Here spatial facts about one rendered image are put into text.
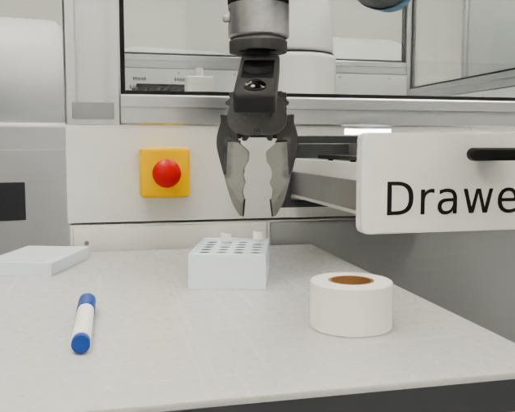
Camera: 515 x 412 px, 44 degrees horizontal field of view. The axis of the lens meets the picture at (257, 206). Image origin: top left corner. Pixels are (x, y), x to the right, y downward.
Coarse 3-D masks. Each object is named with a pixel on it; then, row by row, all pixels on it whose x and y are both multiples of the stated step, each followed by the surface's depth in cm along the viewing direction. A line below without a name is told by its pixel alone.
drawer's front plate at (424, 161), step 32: (384, 160) 69; (416, 160) 70; (448, 160) 71; (512, 160) 73; (384, 192) 69; (416, 192) 70; (448, 192) 71; (512, 192) 73; (384, 224) 70; (416, 224) 71; (448, 224) 71; (480, 224) 72; (512, 224) 73
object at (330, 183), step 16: (304, 160) 95; (320, 160) 88; (336, 160) 105; (304, 176) 94; (320, 176) 87; (336, 176) 82; (352, 176) 76; (304, 192) 95; (320, 192) 87; (336, 192) 81; (352, 192) 76; (352, 208) 76
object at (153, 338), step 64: (128, 256) 90; (320, 256) 90; (0, 320) 57; (64, 320) 57; (128, 320) 57; (192, 320) 57; (256, 320) 57; (448, 320) 57; (0, 384) 41; (64, 384) 41; (128, 384) 41; (192, 384) 41; (256, 384) 41; (320, 384) 41; (384, 384) 42; (448, 384) 43; (512, 384) 44
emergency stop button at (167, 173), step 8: (160, 160) 90; (168, 160) 90; (160, 168) 89; (168, 168) 90; (176, 168) 90; (160, 176) 89; (168, 176) 90; (176, 176) 90; (160, 184) 90; (168, 184) 90
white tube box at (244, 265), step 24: (216, 240) 80; (240, 240) 80; (264, 240) 80; (192, 264) 69; (216, 264) 69; (240, 264) 68; (264, 264) 68; (192, 288) 69; (216, 288) 69; (240, 288) 69; (264, 288) 69
